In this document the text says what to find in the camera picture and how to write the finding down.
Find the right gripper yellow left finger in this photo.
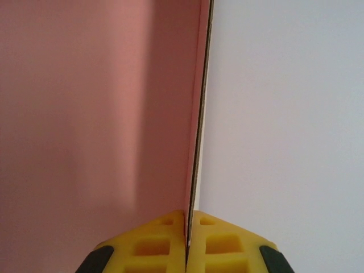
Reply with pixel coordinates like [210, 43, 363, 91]
[78, 209, 188, 273]

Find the pink paper box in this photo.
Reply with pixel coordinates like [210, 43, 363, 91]
[0, 0, 214, 258]

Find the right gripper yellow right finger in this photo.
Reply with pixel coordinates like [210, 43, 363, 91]
[187, 209, 288, 273]

